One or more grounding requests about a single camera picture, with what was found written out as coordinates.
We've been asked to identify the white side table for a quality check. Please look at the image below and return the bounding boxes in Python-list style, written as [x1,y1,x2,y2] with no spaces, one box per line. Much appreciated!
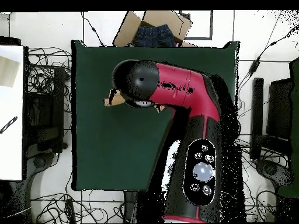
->
[0,44,25,181]

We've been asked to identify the grey chair base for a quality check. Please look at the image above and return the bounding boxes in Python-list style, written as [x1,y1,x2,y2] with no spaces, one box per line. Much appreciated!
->
[23,151,59,187]
[253,158,294,187]

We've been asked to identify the black cable with inline connector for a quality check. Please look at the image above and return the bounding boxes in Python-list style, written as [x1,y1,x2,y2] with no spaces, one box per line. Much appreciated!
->
[237,23,299,99]

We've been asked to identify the black cable with plug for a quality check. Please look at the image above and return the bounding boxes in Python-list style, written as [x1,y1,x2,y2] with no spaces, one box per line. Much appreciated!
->
[80,10,106,47]

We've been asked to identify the black equipment stand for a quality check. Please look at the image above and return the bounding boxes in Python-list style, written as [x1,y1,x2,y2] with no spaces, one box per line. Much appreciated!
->
[250,77,294,162]
[24,66,69,155]

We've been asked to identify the black ribbed strip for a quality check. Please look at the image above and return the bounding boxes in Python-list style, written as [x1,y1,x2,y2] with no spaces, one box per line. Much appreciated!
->
[0,115,19,135]

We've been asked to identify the blue denim jeans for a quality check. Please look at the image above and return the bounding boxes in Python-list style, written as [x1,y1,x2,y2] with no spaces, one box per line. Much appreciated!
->
[133,23,176,48]

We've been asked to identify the black power strip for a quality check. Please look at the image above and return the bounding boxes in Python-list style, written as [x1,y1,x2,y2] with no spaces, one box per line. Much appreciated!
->
[65,198,77,223]

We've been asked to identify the orange terry towel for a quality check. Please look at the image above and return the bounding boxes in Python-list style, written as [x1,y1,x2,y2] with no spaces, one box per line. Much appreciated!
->
[103,89,167,113]

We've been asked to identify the dark green tablecloth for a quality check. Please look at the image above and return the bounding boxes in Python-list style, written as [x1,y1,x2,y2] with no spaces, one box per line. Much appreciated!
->
[70,39,241,192]

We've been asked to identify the beige paper sheet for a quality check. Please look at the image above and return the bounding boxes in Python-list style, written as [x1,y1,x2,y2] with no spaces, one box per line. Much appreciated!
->
[0,55,20,88]

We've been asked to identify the open cardboard box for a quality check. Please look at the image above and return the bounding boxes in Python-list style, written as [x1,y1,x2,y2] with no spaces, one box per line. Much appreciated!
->
[112,10,198,48]

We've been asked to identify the black cable tangle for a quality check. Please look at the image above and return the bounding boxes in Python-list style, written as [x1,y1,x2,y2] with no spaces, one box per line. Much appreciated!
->
[240,137,290,222]
[27,47,72,113]
[31,190,131,223]

